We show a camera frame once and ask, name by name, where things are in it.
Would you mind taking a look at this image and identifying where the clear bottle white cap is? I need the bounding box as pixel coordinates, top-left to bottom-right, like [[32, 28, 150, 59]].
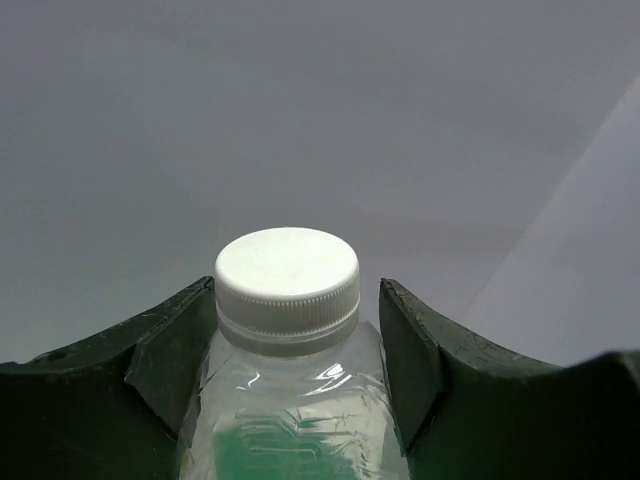
[[177, 227, 410, 479]]

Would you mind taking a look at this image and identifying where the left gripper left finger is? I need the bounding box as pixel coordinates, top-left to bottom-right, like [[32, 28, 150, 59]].
[[1, 277, 215, 479]]

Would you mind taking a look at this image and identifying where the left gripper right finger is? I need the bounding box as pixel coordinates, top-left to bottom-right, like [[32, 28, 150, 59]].
[[379, 279, 639, 479]]

